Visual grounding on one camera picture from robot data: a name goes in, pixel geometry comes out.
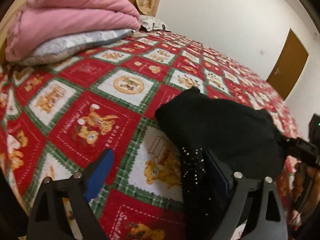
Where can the red printed blanket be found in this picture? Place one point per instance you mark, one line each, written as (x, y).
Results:
(87, 80)

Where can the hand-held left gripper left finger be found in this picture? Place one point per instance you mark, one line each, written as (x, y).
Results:
(100, 175)

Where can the black pants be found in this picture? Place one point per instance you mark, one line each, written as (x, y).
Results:
(220, 125)

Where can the beige wooden headboard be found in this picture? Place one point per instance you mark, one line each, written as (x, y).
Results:
(3, 45)

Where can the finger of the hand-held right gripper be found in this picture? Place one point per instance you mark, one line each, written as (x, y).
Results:
(290, 146)

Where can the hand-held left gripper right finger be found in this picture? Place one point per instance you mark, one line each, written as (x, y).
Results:
(221, 173)

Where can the brown wooden door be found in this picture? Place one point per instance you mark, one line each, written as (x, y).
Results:
(287, 67)

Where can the white patterned pillow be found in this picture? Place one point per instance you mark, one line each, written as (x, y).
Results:
(152, 23)

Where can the pink folded blanket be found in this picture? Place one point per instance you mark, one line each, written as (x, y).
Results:
(70, 17)

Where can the grey folded quilt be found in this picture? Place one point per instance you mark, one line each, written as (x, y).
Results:
(67, 45)

